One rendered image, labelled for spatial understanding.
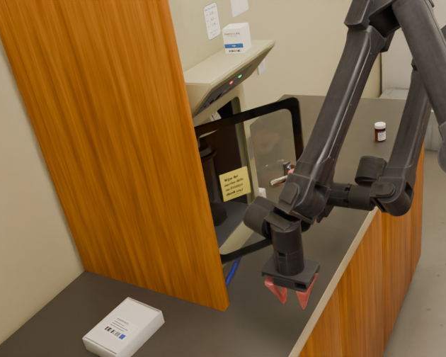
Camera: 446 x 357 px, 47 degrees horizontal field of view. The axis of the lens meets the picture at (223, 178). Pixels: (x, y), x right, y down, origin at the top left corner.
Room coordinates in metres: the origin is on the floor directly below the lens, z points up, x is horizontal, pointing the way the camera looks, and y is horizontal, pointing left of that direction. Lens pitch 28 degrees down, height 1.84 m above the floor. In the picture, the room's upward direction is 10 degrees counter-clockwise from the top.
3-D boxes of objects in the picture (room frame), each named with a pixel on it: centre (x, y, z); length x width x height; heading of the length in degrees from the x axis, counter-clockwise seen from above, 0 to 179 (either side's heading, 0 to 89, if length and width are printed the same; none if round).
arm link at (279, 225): (0.81, -0.10, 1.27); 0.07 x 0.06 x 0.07; 31
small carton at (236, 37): (1.26, -0.09, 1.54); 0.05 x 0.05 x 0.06; 62
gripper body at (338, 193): (1.04, -0.26, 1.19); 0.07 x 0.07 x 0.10; 55
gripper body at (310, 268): (0.81, -0.10, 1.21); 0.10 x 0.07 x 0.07; 54
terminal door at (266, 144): (1.15, -0.07, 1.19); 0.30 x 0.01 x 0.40; 108
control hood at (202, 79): (1.20, -0.06, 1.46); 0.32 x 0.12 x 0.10; 145
